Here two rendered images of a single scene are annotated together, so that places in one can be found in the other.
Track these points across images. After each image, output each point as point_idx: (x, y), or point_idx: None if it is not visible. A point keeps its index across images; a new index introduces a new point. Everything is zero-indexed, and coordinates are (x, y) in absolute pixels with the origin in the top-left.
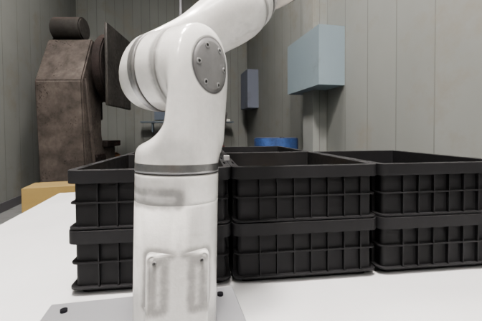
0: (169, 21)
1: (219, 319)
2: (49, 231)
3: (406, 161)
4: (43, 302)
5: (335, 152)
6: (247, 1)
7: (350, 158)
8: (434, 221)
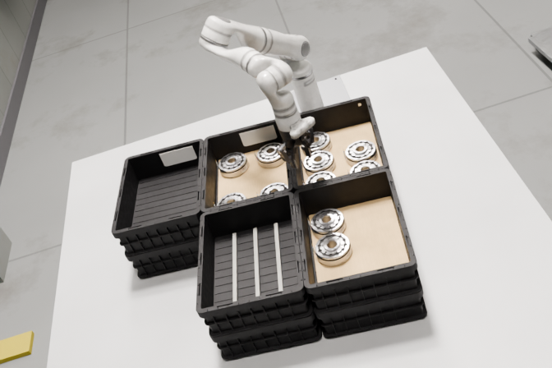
0: (292, 35)
1: (300, 112)
2: (470, 204)
3: (121, 222)
4: (389, 142)
5: (176, 217)
6: None
7: (202, 158)
8: None
